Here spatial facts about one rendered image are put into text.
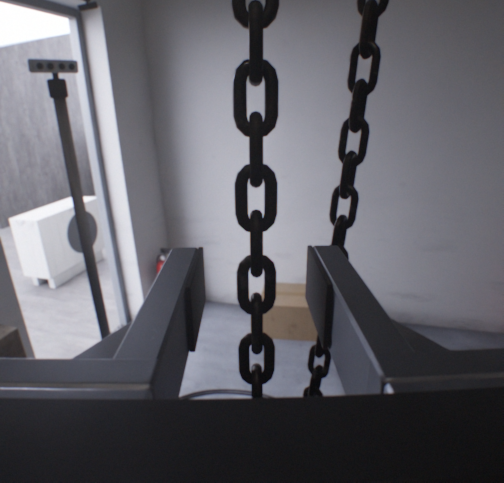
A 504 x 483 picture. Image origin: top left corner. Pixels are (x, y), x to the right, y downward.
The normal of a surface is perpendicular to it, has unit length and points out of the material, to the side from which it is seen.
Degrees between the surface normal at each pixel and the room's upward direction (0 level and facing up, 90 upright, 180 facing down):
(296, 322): 90
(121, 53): 90
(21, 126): 90
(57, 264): 90
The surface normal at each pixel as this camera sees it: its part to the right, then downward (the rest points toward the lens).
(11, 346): 0.96, 0.06
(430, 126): -0.29, 0.32
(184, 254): 0.00, -0.95
